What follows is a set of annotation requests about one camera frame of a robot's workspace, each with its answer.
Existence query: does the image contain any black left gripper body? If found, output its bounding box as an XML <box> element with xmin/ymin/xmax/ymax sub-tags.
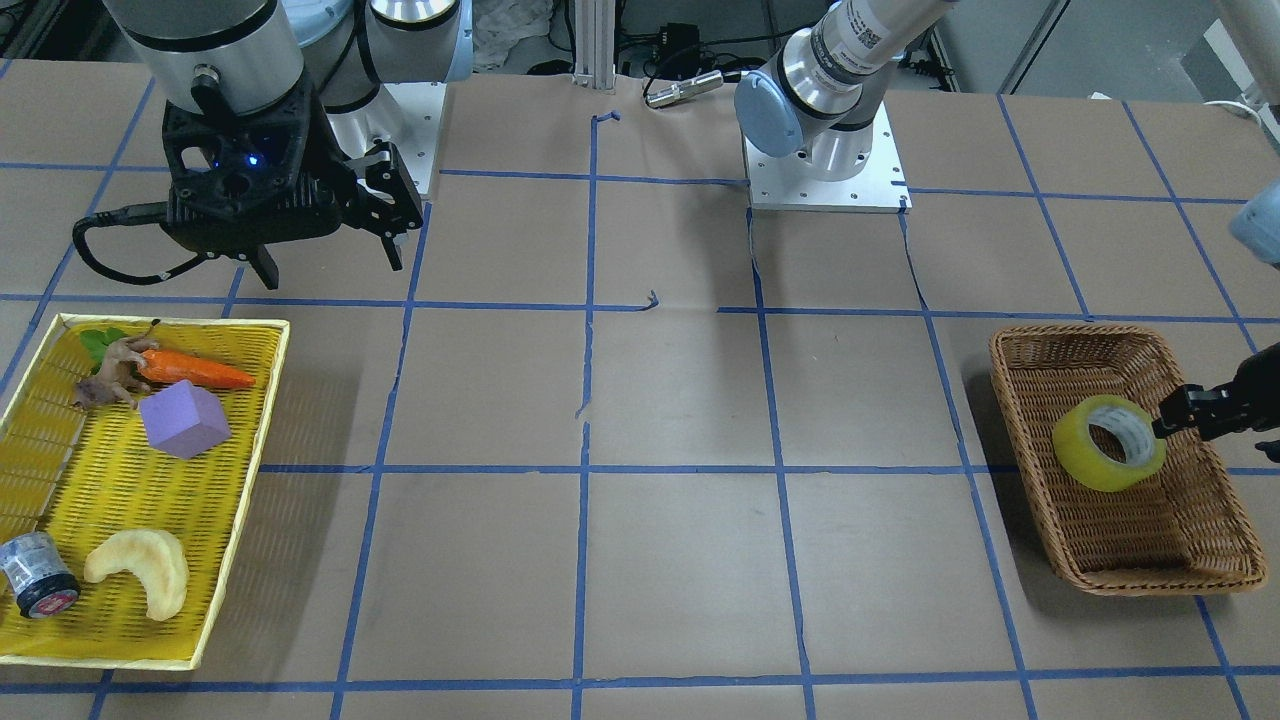
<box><xmin>1215</xmin><ymin>343</ymin><xmax>1279</xmax><ymax>437</ymax></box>

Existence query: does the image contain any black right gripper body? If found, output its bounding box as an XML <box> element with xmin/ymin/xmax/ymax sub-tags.
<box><xmin>163</xmin><ymin>76</ymin><xmax>346</xmax><ymax>290</ymax></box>

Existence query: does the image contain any yellow clear tape roll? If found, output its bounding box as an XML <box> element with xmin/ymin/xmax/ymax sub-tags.
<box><xmin>1051</xmin><ymin>395</ymin><xmax>1169</xmax><ymax>493</ymax></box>

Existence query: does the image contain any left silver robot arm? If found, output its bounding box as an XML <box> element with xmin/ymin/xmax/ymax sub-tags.
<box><xmin>733</xmin><ymin>1</ymin><xmax>1279</xmax><ymax>441</ymax></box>

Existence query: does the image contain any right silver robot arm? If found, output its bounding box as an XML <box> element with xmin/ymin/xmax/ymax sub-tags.
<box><xmin>72</xmin><ymin>1</ymin><xmax>474</xmax><ymax>290</ymax></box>

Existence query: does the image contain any brown wicker basket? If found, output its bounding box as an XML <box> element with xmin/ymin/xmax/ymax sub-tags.
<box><xmin>988</xmin><ymin>324</ymin><xmax>1268</xmax><ymax>597</ymax></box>

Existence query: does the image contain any orange toy carrot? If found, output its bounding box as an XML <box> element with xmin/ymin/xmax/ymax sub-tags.
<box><xmin>138</xmin><ymin>348</ymin><xmax>256</xmax><ymax>389</ymax></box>

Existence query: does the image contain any green toy leaf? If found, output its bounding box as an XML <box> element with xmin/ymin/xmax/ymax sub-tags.
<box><xmin>78</xmin><ymin>327</ymin><xmax>127</xmax><ymax>373</ymax></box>

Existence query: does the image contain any brown toy root figure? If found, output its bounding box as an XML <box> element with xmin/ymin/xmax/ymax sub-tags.
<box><xmin>70</xmin><ymin>333</ymin><xmax>160</xmax><ymax>411</ymax></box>

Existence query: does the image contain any purple foam block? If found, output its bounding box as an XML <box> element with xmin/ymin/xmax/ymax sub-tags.
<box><xmin>138</xmin><ymin>380</ymin><xmax>232</xmax><ymax>460</ymax></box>

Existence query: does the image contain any yellow plastic tray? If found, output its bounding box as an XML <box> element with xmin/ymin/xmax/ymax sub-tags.
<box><xmin>1</xmin><ymin>313</ymin><xmax>291</xmax><ymax>671</ymax></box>

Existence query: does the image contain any beige toy croissant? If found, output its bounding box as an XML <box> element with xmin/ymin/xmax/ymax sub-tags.
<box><xmin>83</xmin><ymin>528</ymin><xmax>189</xmax><ymax>623</ymax></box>

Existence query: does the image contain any small grey labelled can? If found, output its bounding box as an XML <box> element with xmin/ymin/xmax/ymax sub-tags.
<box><xmin>1</xmin><ymin>530</ymin><xmax>81</xmax><ymax>619</ymax></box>

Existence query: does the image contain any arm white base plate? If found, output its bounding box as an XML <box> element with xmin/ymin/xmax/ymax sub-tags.
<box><xmin>384</xmin><ymin>82</ymin><xmax>451</xmax><ymax>201</ymax></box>
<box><xmin>742</xmin><ymin>102</ymin><xmax>913</xmax><ymax>214</ymax></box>

